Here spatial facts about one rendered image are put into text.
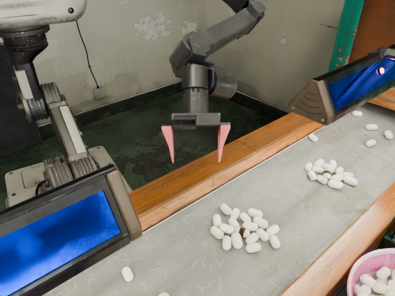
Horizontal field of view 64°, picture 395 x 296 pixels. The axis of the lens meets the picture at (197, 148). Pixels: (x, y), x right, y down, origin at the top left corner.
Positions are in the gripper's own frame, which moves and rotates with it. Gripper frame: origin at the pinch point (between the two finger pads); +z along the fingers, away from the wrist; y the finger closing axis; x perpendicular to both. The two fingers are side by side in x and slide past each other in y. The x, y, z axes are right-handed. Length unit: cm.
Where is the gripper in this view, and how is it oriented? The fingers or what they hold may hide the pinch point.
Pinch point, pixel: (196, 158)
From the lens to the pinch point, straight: 66.2
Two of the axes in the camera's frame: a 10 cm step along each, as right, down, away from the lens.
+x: 0.2, -1.0, -9.9
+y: -10.0, 0.1, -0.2
